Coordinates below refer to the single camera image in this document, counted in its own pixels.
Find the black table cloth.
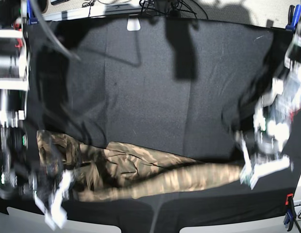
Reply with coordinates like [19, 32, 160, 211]
[27, 17, 301, 233]

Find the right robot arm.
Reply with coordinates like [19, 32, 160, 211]
[0, 0, 79, 200]

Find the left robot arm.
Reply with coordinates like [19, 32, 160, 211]
[234, 25, 301, 158]

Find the blue clamp top right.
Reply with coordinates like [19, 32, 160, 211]
[285, 4, 301, 31]

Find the clamp bottom right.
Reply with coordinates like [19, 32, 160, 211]
[283, 193, 296, 232]

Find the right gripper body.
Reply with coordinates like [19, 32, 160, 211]
[0, 155, 63, 200]

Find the white tag on cloth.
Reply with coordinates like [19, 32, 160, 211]
[127, 17, 141, 32]

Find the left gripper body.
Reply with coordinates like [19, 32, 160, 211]
[254, 126, 289, 158]

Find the camouflage t-shirt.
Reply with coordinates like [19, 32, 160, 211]
[36, 130, 242, 202]

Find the black cable bundle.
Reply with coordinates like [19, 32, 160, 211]
[138, 0, 199, 18]

